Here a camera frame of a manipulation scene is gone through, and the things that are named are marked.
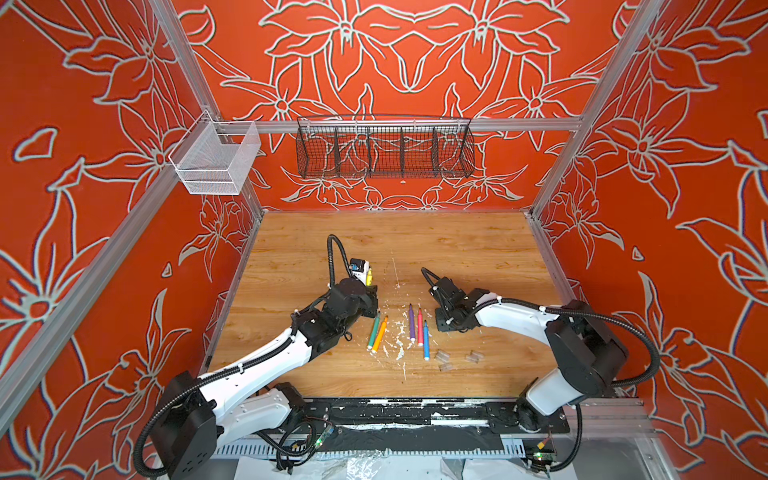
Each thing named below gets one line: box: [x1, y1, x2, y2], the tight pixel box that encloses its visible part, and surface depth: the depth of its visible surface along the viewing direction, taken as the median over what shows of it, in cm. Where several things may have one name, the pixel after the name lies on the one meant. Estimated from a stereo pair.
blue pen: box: [423, 320, 430, 361], surface depth 87 cm
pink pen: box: [417, 308, 424, 347], surface depth 89 cm
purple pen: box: [409, 303, 416, 343], surface depth 90 cm
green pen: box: [367, 311, 381, 350], surface depth 87 cm
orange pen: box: [371, 315, 389, 354], surface depth 87 cm
